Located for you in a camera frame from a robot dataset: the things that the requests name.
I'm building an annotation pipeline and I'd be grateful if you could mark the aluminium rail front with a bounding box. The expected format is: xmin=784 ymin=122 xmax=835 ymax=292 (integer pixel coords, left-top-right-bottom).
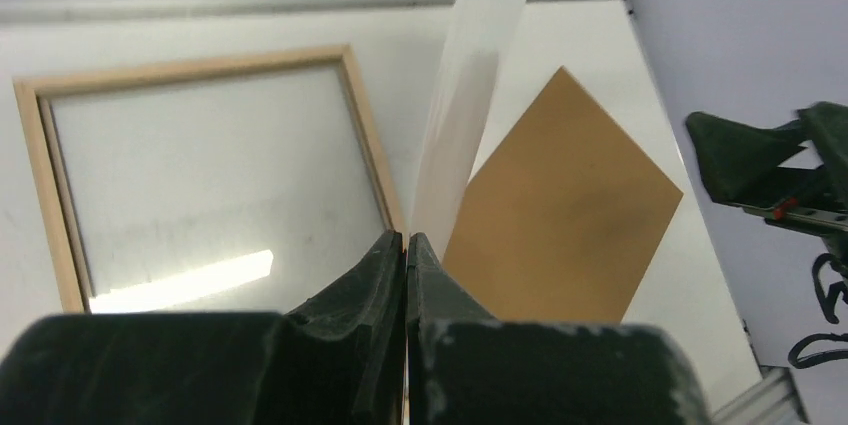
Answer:
xmin=712 ymin=367 xmax=808 ymax=425

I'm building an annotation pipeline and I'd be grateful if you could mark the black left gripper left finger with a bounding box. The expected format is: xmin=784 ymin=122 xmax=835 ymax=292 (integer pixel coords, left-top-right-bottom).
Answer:
xmin=1 ymin=232 xmax=406 ymax=424

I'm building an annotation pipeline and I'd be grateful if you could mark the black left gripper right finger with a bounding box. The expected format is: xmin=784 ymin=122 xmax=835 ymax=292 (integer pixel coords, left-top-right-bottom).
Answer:
xmin=406 ymin=233 xmax=711 ymax=424

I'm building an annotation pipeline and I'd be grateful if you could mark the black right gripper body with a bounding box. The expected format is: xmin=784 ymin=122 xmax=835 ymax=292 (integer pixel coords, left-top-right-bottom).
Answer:
xmin=731 ymin=166 xmax=847 ymax=257

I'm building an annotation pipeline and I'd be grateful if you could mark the wooden picture frame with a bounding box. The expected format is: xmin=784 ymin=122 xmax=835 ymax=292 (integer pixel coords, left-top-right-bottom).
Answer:
xmin=14 ymin=45 xmax=406 ymax=313

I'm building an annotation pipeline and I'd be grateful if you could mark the brown frame backing board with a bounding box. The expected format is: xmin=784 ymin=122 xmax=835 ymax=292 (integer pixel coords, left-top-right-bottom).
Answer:
xmin=443 ymin=69 xmax=683 ymax=323

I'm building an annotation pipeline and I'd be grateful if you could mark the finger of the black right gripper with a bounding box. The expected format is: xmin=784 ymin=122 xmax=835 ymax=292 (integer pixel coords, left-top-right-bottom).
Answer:
xmin=685 ymin=112 xmax=812 ymax=205
xmin=797 ymin=102 xmax=847 ymax=184

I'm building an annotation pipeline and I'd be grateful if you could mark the clear glass pane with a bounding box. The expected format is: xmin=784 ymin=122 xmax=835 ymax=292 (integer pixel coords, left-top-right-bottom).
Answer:
xmin=52 ymin=66 xmax=385 ymax=313

